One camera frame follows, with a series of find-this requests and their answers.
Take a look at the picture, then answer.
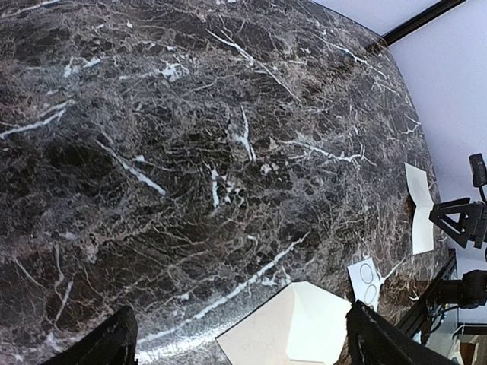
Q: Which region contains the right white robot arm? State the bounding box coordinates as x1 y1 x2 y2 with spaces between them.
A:
429 198 486 309

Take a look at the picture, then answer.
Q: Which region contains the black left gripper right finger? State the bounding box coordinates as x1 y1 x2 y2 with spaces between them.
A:
346 300 453 365

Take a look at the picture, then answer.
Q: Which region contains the pink envelope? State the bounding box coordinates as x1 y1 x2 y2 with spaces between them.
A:
216 281 352 364

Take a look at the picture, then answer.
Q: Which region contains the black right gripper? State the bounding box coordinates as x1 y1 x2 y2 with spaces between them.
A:
429 198 486 248

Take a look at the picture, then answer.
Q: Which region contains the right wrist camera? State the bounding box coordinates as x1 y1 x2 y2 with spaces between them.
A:
469 154 487 202

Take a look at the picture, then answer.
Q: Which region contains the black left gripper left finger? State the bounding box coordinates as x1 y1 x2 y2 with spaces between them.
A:
42 306 137 365

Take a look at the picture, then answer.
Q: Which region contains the white sticker sheet with seals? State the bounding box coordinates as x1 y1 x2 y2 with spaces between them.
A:
347 258 381 311

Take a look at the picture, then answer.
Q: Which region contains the black front table rail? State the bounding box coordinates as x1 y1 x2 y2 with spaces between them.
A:
396 249 456 338

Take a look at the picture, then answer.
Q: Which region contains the black right frame post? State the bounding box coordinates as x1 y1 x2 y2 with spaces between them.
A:
382 0 466 46

